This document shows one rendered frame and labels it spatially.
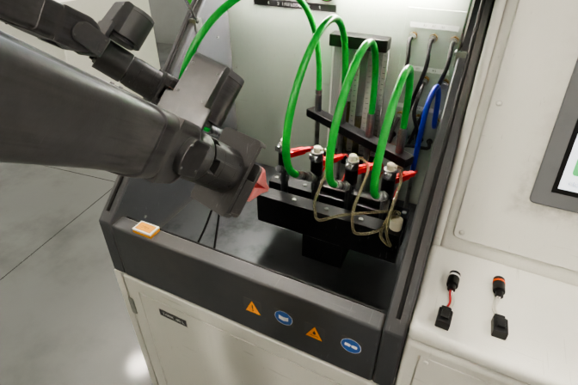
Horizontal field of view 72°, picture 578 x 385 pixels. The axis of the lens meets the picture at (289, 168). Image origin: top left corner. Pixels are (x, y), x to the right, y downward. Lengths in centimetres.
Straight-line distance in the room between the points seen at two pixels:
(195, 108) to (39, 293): 200
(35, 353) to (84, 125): 189
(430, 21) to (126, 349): 167
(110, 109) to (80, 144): 3
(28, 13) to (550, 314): 93
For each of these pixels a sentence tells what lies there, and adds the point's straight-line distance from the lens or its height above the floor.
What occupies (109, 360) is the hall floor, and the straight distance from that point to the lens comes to 195.
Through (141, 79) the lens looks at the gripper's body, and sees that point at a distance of 77.
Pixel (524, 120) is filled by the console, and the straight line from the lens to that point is 79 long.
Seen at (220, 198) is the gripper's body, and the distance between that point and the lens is 50.
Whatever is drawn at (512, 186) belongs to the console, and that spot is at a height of 113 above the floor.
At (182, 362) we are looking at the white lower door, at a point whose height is 50.
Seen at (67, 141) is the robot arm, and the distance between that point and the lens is 24.
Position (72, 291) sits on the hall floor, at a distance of 227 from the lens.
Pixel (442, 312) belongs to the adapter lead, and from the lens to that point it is 73.
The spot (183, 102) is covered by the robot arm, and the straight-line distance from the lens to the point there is 41.
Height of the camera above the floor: 155
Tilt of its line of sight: 33 degrees down
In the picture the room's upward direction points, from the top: straight up
